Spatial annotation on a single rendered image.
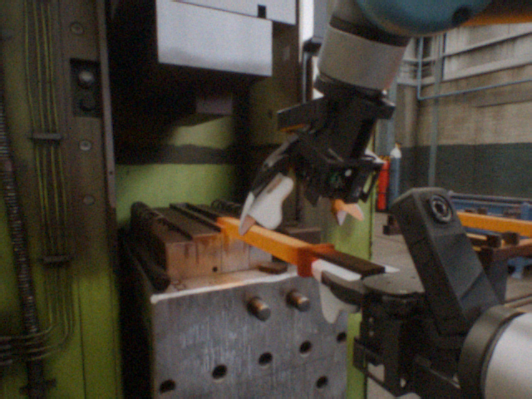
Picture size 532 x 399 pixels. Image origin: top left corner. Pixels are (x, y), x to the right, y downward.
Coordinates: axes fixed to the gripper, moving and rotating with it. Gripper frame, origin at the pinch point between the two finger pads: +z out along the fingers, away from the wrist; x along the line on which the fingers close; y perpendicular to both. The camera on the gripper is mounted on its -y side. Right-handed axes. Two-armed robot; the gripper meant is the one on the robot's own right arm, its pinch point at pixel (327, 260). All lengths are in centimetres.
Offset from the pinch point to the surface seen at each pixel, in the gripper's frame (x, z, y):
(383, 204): 549, 538, 79
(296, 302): 7.5, 18.6, 12.8
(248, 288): -0.1, 21.7, 10.1
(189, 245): -8.4, 27.7, 2.9
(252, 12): 3.9, 27.3, -36.8
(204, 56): -4.9, 27.4, -28.5
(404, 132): 705, 631, -82
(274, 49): 23, 54, -40
